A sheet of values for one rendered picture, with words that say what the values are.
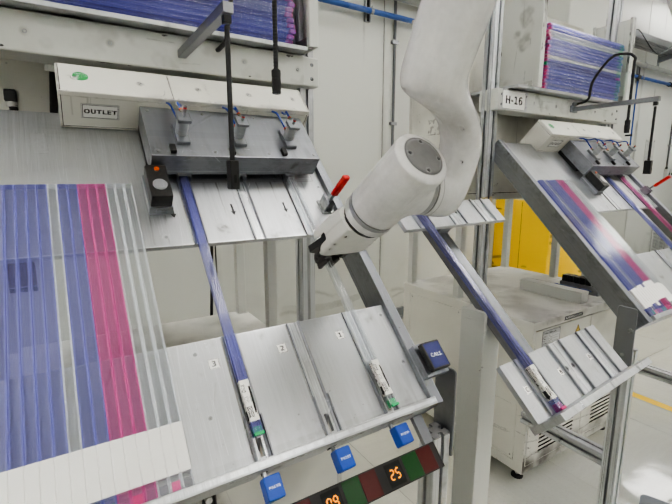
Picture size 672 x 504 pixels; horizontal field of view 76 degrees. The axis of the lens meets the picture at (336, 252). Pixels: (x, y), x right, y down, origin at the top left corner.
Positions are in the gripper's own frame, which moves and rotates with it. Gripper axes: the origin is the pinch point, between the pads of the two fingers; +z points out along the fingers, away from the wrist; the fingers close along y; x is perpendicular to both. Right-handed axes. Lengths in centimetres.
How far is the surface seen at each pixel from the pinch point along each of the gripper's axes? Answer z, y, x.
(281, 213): 3.7, 4.7, -12.2
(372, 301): 1.8, -8.0, 9.8
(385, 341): -1.8, -5.1, 18.4
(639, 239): 181, -547, -48
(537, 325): 28, -87, 22
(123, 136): 7.4, 30.9, -33.1
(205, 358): -1.1, 26.2, 14.2
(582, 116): 1, -131, -46
